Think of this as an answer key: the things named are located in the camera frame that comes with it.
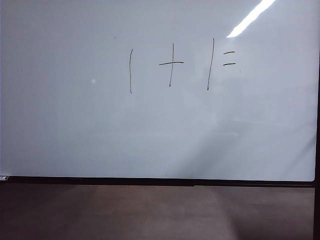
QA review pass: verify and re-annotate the black whiteboard pen tray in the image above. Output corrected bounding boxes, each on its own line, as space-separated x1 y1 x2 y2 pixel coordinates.
0 175 316 188

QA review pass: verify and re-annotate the white glossy whiteboard panel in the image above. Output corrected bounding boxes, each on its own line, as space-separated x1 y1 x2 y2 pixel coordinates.
0 0 320 182

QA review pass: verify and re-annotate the black whiteboard stand post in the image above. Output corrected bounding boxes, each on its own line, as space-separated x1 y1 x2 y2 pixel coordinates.
311 48 320 240

